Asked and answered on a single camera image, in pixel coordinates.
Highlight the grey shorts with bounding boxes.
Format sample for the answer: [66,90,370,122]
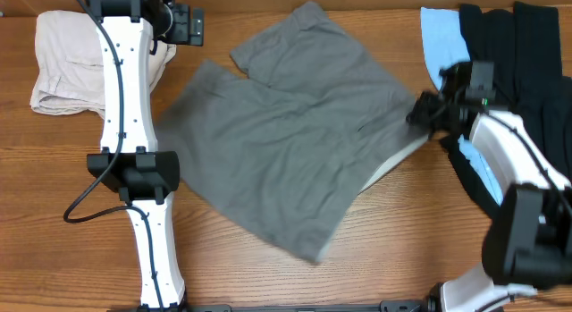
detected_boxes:
[156,2,428,262]

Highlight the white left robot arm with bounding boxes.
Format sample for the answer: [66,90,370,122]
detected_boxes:
[78,0,204,311]

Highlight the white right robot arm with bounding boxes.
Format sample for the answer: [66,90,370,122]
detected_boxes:
[407,61,571,312]

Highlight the light blue garment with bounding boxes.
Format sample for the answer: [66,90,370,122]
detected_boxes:
[420,7,503,207]

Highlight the black garment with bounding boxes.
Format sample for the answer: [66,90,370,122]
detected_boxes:
[440,1,572,222]

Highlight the beige folded shorts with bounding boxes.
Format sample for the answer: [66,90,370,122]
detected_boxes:
[29,9,178,121]

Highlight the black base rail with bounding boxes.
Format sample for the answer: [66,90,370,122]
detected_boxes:
[106,299,430,312]

